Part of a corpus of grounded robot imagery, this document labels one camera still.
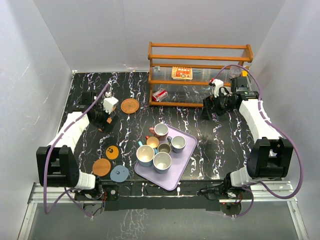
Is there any woven rattan coaster left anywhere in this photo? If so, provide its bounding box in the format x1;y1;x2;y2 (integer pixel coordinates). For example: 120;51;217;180
120;98;140;114

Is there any wooden shelf rack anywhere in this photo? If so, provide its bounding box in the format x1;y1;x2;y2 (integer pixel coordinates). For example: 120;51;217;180
147;41;254;108

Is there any small orange cup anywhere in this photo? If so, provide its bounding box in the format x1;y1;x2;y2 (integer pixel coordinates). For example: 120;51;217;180
145;136;160;149

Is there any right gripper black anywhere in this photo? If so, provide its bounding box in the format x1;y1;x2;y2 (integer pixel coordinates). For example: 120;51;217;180
199;89;236;121

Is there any grey mug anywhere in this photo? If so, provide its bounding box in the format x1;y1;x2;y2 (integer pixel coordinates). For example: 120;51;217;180
167;135;186;153
153;152;172;174

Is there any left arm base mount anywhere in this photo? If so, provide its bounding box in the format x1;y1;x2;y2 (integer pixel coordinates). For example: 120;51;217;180
71;176;119;220

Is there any pink mug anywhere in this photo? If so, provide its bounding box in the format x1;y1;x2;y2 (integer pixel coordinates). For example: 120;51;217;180
149;123;169;141

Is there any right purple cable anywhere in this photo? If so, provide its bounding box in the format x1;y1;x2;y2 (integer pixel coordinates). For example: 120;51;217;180
212;64;305;218

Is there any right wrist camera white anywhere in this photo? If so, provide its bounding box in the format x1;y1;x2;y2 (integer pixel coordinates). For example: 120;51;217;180
209;78;224;98

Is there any orange face coaster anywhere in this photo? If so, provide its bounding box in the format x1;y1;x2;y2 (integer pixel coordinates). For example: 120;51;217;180
105;145;119;160

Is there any grey mug right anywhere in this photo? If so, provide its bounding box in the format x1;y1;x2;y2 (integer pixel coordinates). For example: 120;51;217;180
167;135;186;153

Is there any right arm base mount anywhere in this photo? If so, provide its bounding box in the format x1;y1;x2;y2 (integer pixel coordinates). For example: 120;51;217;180
196;179;254;220

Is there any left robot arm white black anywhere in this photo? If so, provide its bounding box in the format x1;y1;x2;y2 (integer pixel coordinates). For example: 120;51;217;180
36;90;119;200

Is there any clear plastic cup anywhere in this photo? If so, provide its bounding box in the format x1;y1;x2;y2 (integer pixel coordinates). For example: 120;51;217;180
229;66;242;79

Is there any purple cable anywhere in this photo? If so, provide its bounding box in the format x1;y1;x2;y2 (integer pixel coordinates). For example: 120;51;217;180
42;83;111;220
212;64;305;218

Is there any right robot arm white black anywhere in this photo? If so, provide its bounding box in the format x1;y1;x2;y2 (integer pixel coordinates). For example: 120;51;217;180
201;79;294;199

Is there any grey mug front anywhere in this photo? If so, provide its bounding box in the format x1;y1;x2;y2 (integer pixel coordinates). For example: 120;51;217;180
153;152;172;174

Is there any lavender plastic tray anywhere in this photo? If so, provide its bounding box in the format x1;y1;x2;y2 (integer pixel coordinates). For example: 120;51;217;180
134;125;198;191

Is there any yellow small object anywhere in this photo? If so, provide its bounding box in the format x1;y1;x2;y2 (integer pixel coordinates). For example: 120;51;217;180
241;70;248;77

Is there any orange snack packet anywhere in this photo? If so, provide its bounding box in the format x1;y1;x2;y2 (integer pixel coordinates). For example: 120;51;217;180
171;66;193;80

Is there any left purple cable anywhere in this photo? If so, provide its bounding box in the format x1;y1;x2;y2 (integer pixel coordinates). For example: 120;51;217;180
42;83;111;220

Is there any large blue mug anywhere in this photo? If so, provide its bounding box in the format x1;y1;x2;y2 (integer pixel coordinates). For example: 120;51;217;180
136;141;158;167

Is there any red white can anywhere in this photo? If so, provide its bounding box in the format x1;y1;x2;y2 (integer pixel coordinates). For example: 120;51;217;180
152;89;168;102

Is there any blue face coaster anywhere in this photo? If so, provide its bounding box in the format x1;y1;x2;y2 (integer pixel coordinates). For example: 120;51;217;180
110;165;129;183

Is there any small olive cup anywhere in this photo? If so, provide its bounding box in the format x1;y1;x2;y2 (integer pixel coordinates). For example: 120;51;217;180
157;142;172;154

